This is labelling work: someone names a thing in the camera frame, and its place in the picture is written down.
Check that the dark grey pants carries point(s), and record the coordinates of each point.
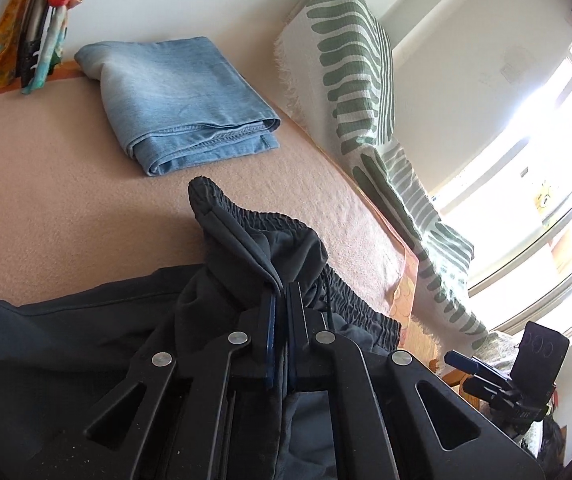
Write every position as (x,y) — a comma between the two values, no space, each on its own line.
(246,255)

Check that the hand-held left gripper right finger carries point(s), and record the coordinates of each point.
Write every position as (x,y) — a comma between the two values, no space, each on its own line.
(293,332)

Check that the window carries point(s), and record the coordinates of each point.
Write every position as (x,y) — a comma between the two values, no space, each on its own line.
(540,135)

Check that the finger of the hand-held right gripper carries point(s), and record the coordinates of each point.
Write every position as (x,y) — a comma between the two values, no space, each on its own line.
(478,387)
(460,361)

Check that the green patterned white cloth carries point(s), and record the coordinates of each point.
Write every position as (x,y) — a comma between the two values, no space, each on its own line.
(350,60)

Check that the folded blue jeans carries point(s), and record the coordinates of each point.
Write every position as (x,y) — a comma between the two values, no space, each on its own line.
(166,95)

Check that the teal green scarf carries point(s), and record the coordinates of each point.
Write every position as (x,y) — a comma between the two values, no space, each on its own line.
(51,55)

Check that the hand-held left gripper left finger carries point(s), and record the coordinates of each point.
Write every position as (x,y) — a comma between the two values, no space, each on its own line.
(269,332)

